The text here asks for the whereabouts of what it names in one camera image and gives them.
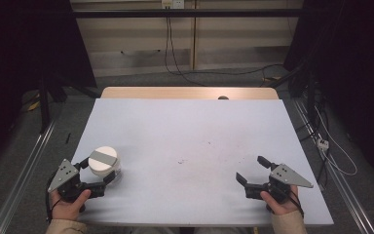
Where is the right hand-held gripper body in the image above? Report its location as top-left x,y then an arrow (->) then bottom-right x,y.
244,163 -> 315,205

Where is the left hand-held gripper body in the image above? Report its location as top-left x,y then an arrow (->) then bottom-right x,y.
47,158 -> 107,203

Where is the clear jar with white lid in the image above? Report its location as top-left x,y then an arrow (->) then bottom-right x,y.
87,145 -> 123,183

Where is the person's right hand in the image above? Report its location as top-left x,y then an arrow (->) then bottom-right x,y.
259,184 -> 302,216

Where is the person's left hand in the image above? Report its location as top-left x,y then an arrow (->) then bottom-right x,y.
49,188 -> 93,222

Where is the black metal stand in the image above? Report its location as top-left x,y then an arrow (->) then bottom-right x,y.
36,73 -> 102,135
265,60 -> 319,129

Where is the white table board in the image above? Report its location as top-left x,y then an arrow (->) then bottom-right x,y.
67,97 -> 335,227

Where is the wooden table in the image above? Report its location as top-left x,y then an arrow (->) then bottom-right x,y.
100,86 -> 280,100

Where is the black curtain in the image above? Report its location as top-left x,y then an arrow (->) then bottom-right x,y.
0,0 -> 97,183
283,0 -> 374,187

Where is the black horizontal bar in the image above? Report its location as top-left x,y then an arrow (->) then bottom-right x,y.
71,8 -> 307,20

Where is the right hand-held gripper black cable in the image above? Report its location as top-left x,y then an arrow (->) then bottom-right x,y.
288,189 -> 306,219

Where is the hand-held gripper black cable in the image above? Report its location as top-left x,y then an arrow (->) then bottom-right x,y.
288,189 -> 306,219
44,172 -> 63,224

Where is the left hand-held gripper black cable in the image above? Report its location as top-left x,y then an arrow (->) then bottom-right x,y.
44,172 -> 63,224

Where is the aluminium floor rail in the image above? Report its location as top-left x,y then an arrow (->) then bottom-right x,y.
0,119 -> 58,234
292,98 -> 374,234

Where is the black cable bundle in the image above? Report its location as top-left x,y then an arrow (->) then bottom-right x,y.
296,97 -> 331,183

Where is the white cable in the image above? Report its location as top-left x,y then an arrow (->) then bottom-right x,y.
313,105 -> 359,177

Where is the long black floor cable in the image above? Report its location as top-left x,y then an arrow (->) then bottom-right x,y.
164,8 -> 285,77

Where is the black hanging cable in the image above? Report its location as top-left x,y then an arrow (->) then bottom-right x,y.
164,8 -> 207,88

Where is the white wall socket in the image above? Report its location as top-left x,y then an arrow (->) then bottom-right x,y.
161,0 -> 186,10

